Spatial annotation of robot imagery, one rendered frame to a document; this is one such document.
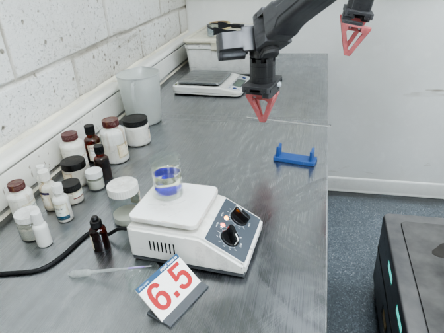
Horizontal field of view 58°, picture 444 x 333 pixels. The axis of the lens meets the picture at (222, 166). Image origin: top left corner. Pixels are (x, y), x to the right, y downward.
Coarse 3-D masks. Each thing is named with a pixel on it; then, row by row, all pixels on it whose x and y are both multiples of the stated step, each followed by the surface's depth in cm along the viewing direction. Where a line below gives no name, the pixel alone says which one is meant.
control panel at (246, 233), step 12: (228, 204) 71; (216, 216) 67; (228, 216) 68; (252, 216) 71; (216, 228) 65; (240, 228) 67; (252, 228) 69; (216, 240) 63; (240, 240) 65; (228, 252) 62; (240, 252) 63
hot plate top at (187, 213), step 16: (192, 192) 70; (208, 192) 69; (144, 208) 66; (160, 208) 66; (176, 208) 66; (192, 208) 65; (208, 208) 66; (160, 224) 63; (176, 224) 62; (192, 224) 62
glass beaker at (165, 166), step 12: (156, 156) 68; (168, 156) 69; (180, 156) 67; (156, 168) 65; (168, 168) 65; (180, 168) 67; (156, 180) 66; (168, 180) 66; (180, 180) 68; (156, 192) 68; (168, 192) 67; (180, 192) 68
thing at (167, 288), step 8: (176, 264) 62; (168, 272) 61; (176, 272) 61; (184, 272) 62; (160, 280) 59; (168, 280) 60; (176, 280) 61; (184, 280) 61; (192, 280) 62; (152, 288) 58; (160, 288) 59; (168, 288) 59; (176, 288) 60; (184, 288) 61; (144, 296) 57; (152, 296) 57; (160, 296) 58; (168, 296) 59; (176, 296) 59; (152, 304) 57; (160, 304) 57; (168, 304) 58; (160, 312) 57
